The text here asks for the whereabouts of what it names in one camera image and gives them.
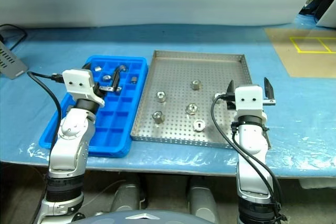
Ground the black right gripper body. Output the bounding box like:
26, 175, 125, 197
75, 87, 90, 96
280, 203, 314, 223
225, 91, 237, 111

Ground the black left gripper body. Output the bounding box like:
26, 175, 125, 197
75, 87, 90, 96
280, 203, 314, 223
92, 83, 107, 99

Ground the blue compartment tray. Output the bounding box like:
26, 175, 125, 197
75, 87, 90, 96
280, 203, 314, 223
38, 55, 150, 158

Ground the blue table cover sheet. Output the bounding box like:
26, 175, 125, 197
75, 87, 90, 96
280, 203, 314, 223
0, 15, 336, 180

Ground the brown cardboard sheet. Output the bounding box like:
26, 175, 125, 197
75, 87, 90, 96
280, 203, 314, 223
264, 27, 336, 79

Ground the perforated metal tray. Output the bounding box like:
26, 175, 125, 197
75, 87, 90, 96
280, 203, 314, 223
130, 49, 272, 149

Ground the grey slotted metal device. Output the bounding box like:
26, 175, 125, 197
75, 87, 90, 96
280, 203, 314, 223
0, 41, 28, 80

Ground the white background panel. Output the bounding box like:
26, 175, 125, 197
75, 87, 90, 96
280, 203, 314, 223
316, 0, 336, 28

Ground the grey rounded shape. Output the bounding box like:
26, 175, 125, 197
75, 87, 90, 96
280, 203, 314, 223
187, 182, 218, 217
111, 182, 142, 213

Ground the dark grey curved panel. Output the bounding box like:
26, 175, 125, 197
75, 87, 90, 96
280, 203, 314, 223
78, 209, 218, 224

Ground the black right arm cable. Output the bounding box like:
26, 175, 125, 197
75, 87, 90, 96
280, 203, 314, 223
211, 92, 286, 222

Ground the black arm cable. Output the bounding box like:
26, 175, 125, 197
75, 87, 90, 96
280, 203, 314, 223
27, 71, 65, 164
211, 92, 286, 222

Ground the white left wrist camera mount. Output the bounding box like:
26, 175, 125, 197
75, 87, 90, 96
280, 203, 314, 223
62, 69, 106, 108

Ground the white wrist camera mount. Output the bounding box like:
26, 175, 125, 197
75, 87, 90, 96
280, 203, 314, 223
62, 69, 106, 108
234, 84, 268, 120

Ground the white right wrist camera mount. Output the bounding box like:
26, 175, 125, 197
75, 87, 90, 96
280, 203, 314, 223
234, 84, 268, 120

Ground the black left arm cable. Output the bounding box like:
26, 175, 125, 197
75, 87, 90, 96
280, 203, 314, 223
27, 71, 65, 164

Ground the thin black table cable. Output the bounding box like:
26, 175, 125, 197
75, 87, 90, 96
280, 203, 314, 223
0, 24, 28, 51

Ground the thin white floor wire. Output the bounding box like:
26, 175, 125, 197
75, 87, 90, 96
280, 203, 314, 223
85, 179, 127, 205

